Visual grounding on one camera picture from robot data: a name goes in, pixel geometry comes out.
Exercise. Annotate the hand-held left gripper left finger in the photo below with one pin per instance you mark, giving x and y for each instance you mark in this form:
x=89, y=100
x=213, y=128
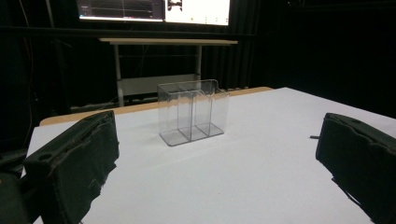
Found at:
x=71, y=161

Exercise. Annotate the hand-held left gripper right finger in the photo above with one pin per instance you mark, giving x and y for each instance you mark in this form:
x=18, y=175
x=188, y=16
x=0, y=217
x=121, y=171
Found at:
x=361, y=161

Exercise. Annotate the black pen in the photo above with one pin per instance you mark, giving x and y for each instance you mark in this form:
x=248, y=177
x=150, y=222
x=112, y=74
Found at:
x=314, y=137

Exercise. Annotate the clear acrylic divided organizer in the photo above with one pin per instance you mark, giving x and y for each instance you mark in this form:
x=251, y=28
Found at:
x=193, y=115

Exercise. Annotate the white table board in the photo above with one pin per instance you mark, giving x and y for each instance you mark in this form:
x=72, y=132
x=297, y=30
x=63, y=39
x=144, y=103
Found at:
x=249, y=174

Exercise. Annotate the lit computer monitor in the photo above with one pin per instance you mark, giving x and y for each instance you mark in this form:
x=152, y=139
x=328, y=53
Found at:
x=196, y=12

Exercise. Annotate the white metal-frame desk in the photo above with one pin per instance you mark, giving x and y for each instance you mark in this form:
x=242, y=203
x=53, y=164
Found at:
x=168, y=41

